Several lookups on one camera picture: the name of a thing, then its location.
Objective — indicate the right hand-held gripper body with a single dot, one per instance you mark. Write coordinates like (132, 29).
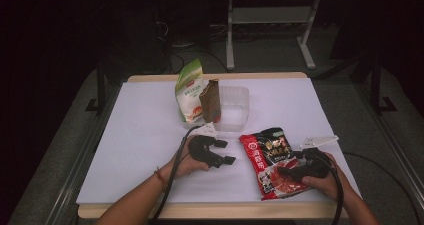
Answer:
(318, 168)

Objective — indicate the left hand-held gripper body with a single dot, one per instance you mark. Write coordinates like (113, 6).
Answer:
(200, 150)

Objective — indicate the red and black food packet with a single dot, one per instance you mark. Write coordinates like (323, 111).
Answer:
(266, 151)

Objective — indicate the clear plastic bin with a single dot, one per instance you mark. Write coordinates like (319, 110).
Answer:
(235, 108)

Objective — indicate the brown and gold food packet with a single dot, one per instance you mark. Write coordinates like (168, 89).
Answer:
(210, 103)

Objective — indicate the white and green food packet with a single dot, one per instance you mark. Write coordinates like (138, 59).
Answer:
(188, 98)

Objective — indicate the person's left hand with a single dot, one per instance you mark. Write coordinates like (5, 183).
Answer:
(185, 165)

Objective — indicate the person's right hand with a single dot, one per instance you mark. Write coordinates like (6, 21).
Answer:
(333, 186)

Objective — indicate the white table cover sheet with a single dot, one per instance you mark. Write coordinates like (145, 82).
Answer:
(133, 135)

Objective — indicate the black metal stand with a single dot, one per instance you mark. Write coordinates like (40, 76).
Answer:
(376, 91)
(101, 91)

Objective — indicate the white metal stand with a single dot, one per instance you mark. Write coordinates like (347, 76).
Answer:
(230, 45)

